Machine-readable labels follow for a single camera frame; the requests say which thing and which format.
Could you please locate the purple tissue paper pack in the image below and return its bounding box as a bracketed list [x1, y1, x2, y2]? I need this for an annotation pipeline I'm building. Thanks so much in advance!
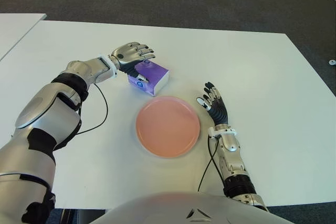
[127, 60, 170, 97]

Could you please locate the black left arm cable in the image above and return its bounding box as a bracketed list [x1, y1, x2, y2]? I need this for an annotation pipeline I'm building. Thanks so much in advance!
[76, 83, 109, 137]

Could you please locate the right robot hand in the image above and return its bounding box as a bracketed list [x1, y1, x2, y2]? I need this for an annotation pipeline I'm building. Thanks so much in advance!
[196, 81, 228, 125]

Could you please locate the pink round plate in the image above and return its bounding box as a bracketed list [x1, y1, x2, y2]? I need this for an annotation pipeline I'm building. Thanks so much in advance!
[135, 96, 201, 158]

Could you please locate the white side table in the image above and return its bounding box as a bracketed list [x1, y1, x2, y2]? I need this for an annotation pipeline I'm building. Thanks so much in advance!
[0, 13, 47, 62]

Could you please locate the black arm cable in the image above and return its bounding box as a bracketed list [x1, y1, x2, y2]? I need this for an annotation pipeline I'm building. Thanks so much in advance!
[197, 134, 224, 192]
[76, 83, 109, 137]

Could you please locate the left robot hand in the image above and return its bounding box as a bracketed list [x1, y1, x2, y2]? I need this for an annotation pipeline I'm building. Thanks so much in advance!
[109, 41, 156, 82]

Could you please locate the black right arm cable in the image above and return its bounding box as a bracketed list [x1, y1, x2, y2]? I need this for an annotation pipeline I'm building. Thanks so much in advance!
[197, 134, 224, 192]

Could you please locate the silver robot torso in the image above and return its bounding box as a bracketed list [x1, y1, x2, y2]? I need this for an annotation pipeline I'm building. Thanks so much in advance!
[90, 191, 287, 224]

